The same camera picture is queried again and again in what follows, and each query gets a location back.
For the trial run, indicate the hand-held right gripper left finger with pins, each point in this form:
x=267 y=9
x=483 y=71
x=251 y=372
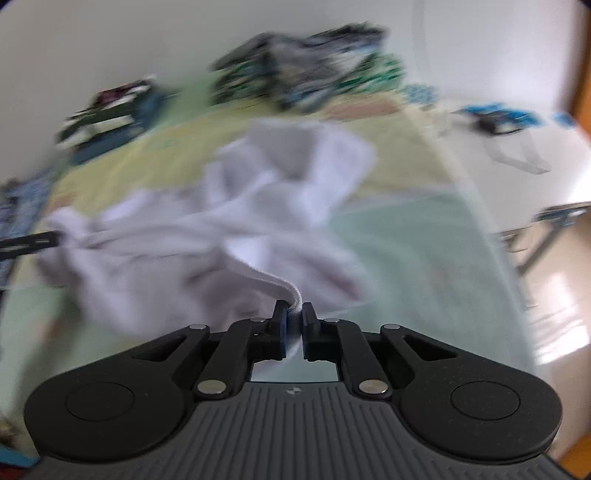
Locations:
x=280 y=330

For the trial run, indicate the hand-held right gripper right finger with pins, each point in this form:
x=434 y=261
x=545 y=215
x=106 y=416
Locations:
x=310 y=337

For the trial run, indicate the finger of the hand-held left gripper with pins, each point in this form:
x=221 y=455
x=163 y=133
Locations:
x=32 y=242

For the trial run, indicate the white shirt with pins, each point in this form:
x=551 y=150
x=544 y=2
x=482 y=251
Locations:
x=184 y=258

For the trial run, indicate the pile of patterned clothes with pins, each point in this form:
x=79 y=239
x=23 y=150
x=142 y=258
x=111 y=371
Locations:
x=300 y=69

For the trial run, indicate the blue white patterned towel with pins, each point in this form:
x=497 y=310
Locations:
x=23 y=207

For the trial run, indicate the yellow green bed sheet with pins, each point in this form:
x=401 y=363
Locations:
x=415 y=258

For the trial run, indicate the green white striped cardigan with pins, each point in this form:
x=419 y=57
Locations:
x=101 y=122

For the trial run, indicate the red plaid shirt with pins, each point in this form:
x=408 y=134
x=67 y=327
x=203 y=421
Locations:
x=120 y=93

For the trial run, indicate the blue folded garment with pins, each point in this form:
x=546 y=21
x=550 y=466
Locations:
x=150 y=110

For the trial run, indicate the grey metal stand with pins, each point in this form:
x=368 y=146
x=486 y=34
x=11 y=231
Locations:
x=540 y=235

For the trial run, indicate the small blue patterned cloth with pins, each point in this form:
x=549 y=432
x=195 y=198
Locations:
x=498 y=117

